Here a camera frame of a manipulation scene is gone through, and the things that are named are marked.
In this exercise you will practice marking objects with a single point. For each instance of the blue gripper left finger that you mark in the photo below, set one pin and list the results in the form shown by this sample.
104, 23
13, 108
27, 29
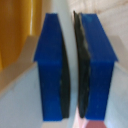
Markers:
50, 66

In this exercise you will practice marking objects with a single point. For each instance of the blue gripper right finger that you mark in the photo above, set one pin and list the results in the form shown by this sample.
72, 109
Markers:
98, 66

